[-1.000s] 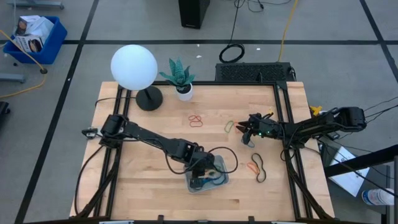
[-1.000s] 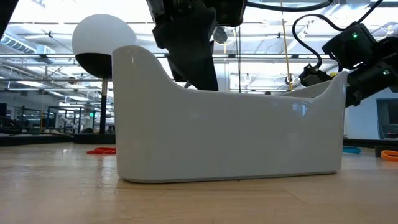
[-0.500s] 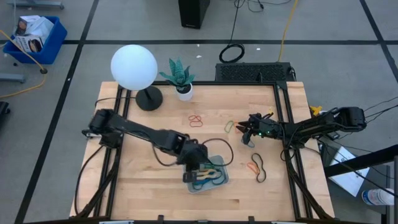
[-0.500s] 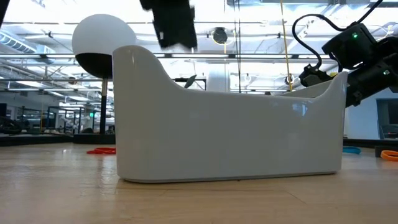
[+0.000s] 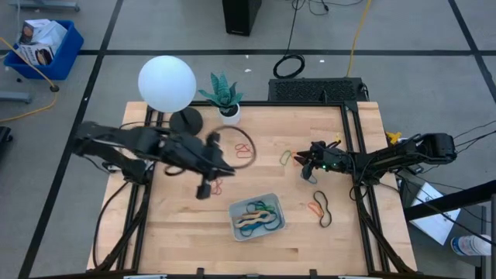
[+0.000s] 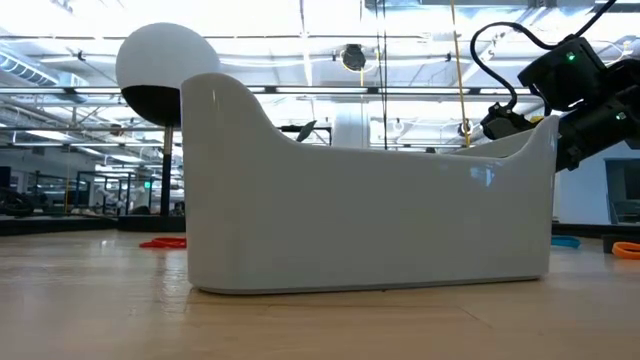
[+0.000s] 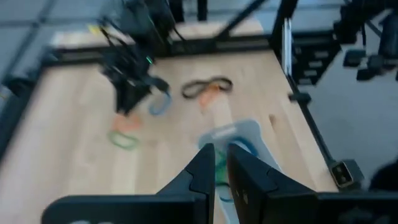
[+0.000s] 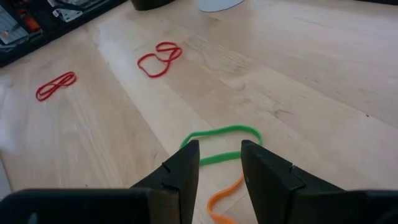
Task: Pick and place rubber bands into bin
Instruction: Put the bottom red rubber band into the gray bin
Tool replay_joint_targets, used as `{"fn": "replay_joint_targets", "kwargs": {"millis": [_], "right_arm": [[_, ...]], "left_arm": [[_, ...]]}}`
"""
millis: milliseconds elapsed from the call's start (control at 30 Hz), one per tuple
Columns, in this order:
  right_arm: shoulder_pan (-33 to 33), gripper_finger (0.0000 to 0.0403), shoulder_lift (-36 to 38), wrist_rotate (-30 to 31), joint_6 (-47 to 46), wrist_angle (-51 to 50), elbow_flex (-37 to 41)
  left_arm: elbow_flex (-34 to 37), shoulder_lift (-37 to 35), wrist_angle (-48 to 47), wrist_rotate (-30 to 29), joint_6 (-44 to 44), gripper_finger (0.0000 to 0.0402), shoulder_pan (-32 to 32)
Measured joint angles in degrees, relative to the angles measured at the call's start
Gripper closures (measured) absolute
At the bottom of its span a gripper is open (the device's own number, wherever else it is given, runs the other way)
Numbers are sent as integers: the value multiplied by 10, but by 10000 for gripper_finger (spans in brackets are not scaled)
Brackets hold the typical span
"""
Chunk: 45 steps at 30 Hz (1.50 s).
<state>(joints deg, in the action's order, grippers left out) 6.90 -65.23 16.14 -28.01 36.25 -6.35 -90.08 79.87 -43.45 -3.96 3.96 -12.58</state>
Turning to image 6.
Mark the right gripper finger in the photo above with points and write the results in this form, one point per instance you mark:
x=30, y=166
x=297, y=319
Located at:
x=507, y=125

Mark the orange rubber band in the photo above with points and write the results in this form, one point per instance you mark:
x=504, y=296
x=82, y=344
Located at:
x=627, y=251

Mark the red rubber band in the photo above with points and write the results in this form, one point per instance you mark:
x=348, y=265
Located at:
x=165, y=243

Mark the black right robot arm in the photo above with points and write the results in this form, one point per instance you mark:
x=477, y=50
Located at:
x=630, y=90

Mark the small teal rubber band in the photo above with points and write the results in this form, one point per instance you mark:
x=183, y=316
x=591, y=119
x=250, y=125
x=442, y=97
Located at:
x=566, y=242

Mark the white globe table lamp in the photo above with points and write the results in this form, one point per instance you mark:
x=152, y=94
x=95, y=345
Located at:
x=165, y=55

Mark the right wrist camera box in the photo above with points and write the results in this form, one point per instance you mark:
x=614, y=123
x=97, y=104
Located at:
x=565, y=75

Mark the black ceiling light rail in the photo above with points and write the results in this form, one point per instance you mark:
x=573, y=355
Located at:
x=400, y=91

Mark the black metal frame workcell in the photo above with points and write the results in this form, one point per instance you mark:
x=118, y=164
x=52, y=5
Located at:
x=122, y=192

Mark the black table edge rail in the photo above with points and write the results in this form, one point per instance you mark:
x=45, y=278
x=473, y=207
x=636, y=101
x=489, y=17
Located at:
x=50, y=225

